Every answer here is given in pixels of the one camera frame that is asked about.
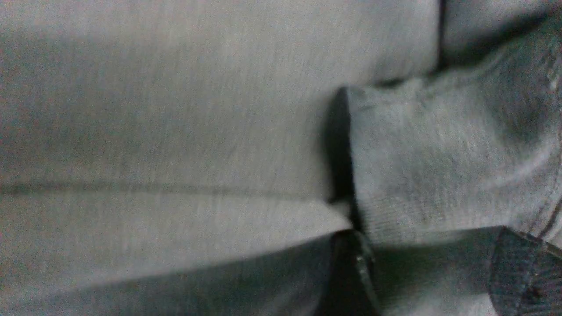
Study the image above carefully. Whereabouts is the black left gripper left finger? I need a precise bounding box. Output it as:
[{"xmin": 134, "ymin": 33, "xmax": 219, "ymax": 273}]
[{"xmin": 315, "ymin": 230, "xmax": 381, "ymax": 316}]

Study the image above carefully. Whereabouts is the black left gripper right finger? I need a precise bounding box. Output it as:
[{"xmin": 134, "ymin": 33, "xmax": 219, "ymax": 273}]
[{"xmin": 488, "ymin": 227, "xmax": 562, "ymax": 316}]

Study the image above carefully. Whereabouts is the dark gray long-sleeve shirt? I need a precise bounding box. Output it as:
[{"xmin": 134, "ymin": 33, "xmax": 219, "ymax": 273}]
[{"xmin": 1, "ymin": 0, "xmax": 561, "ymax": 316}]

